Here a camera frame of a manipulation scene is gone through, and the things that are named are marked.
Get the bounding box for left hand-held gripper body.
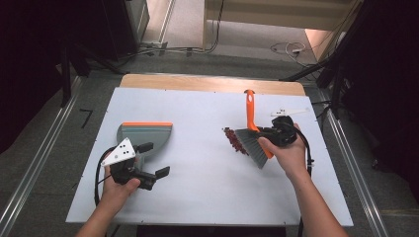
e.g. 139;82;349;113
100;137;158;192

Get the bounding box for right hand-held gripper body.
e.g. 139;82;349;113
270;107;311;148

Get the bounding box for grey dustpan orange edge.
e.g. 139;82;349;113
116;121;174;169

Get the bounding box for orange hand brush grey bristles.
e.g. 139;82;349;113
234;88;275;170

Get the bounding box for pile of red kidney beans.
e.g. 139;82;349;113
222;126;250;156

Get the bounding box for person's right hand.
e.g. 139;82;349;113
257;122;314;183

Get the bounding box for person's left hand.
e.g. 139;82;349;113
98;163;142;212

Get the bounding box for white board table cover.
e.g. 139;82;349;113
65;86;354;227

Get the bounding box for black metal stand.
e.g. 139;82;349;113
58;42;126;108
280;0;377;119

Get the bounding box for wooden table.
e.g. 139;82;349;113
119;73;307;97

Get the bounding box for grey power strip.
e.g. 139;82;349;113
141;40;170;55

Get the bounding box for beige platform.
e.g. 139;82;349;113
204;0;364;33

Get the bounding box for black cabinet grey side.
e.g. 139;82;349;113
102;0;150;62

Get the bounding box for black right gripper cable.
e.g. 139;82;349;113
286;122;315;237

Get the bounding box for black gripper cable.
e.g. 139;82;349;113
286;122;315;237
94;146;117;207

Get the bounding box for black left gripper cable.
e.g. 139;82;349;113
94;146;117;207

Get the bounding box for metal floor rail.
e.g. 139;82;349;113
315;88;393;237
0;75;83;237

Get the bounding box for white floor cable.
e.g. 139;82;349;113
270;40;308;64

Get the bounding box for black floor cable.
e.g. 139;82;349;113
115;0;226;67

